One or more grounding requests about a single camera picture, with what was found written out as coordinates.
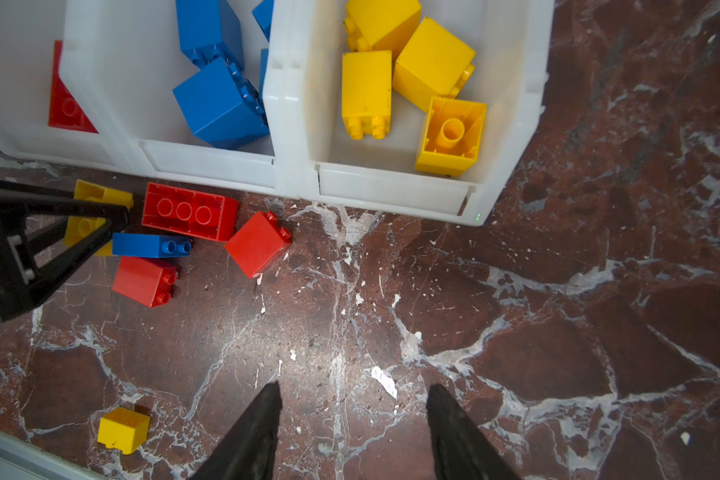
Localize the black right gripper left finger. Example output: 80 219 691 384
191 381 282 479

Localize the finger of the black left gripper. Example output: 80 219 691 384
0 180 129 323

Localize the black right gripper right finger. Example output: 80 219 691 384
426 384 519 480

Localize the yellow lego side up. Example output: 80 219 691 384
63 178 135 258

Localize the small yellow lego front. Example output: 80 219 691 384
97 407 150 455

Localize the small yellow lego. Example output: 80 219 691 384
414 97 487 178
97 407 150 455

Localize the red lego pile bottom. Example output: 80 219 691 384
112 256 178 308

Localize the long red lego brick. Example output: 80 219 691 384
141 182 239 242

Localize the red square lego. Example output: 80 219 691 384
225 211 292 279

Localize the yellow lego pile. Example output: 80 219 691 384
392 17 477 111

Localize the blue small lego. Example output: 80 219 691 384
252 0 274 41

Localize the white left sorting bin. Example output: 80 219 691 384
0 1 130 174

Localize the white sorting bin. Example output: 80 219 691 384
59 1 298 198
264 1 555 226
0 1 130 174

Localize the white middle sorting bin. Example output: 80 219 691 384
59 1 298 198

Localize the white right sorting bin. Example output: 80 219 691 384
264 1 555 226

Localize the aluminium cage frame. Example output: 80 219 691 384
0 431 104 480

